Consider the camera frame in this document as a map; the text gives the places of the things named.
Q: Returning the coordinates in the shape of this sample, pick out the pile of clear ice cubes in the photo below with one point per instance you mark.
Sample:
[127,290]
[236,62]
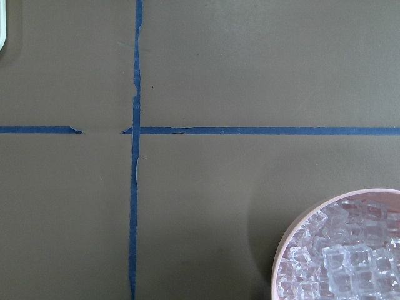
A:
[347,250]

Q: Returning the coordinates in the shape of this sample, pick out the pink bowl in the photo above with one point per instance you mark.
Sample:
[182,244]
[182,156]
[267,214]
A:
[389,197]

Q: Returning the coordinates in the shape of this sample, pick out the cream bear tray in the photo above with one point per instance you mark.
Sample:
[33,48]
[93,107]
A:
[3,23]

